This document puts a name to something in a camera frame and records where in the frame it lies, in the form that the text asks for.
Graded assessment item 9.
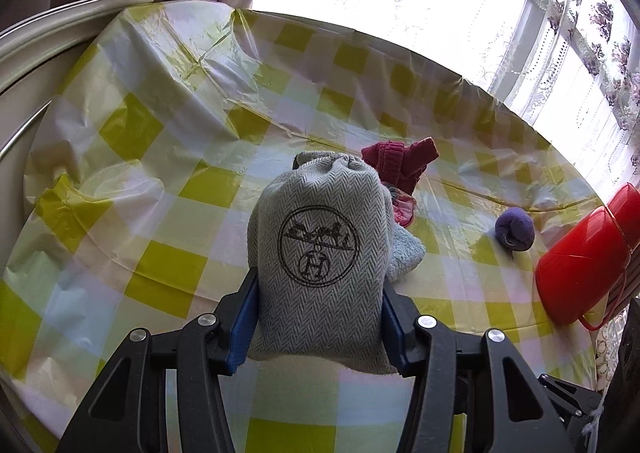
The white curved headboard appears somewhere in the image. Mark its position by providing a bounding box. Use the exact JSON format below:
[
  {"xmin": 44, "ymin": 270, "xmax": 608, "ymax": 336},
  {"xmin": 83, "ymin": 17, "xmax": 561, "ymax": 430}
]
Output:
[{"xmin": 0, "ymin": 0, "xmax": 155, "ymax": 160}]

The grey herringbone drawstring pouch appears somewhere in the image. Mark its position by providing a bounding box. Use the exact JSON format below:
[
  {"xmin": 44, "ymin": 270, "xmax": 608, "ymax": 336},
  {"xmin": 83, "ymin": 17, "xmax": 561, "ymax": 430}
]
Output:
[{"xmin": 247, "ymin": 150, "xmax": 394, "ymax": 376}]

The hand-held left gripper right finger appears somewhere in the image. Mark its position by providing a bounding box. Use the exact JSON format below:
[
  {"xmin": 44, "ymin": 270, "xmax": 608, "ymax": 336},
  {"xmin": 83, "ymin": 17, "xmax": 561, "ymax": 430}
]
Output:
[{"xmin": 381, "ymin": 280, "xmax": 571, "ymax": 453}]

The light blue terry towel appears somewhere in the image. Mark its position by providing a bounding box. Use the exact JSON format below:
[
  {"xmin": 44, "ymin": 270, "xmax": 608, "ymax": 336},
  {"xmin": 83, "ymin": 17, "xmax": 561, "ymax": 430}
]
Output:
[{"xmin": 385, "ymin": 223, "xmax": 427, "ymax": 284}]

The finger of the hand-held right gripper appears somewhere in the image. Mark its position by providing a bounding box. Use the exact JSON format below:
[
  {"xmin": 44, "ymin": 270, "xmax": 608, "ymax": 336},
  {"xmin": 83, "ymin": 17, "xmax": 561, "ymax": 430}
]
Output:
[{"xmin": 537, "ymin": 373, "xmax": 602, "ymax": 435}]

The purple rolled sock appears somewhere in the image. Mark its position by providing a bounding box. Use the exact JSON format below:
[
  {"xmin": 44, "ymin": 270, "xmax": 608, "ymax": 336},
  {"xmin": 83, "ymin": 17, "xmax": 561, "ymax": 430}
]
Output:
[{"xmin": 495, "ymin": 209, "xmax": 536, "ymax": 252}]

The yellow checkered plastic tablecloth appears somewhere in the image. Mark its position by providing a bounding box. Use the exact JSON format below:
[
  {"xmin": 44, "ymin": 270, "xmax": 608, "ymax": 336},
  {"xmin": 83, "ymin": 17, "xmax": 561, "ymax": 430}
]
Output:
[{"xmin": 0, "ymin": 0, "xmax": 609, "ymax": 453}]

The small pink fabric pouch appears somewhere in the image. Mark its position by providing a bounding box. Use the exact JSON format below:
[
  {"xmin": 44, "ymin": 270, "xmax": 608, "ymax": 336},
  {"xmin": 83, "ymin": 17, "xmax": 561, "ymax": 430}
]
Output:
[{"xmin": 392, "ymin": 188, "xmax": 418, "ymax": 229}]

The sheer floral lace curtain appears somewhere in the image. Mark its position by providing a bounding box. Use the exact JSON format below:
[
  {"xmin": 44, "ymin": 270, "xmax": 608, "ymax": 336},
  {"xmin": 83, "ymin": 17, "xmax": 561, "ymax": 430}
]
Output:
[{"xmin": 320, "ymin": 0, "xmax": 640, "ymax": 194}]

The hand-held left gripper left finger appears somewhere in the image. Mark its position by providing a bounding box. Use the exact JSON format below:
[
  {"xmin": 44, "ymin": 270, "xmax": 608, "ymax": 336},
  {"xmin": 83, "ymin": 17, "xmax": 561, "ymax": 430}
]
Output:
[{"xmin": 60, "ymin": 269, "xmax": 260, "ymax": 453}]

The red plastic thermos flask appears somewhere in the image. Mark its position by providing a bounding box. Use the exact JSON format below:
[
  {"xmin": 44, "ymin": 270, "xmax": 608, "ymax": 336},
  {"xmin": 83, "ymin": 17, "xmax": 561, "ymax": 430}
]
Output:
[{"xmin": 535, "ymin": 183, "xmax": 640, "ymax": 332}]

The maroon knit cloth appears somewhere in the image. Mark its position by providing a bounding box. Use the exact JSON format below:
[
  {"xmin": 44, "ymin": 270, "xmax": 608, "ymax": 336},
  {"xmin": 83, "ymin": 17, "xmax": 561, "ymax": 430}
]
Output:
[{"xmin": 361, "ymin": 137, "xmax": 439, "ymax": 196}]

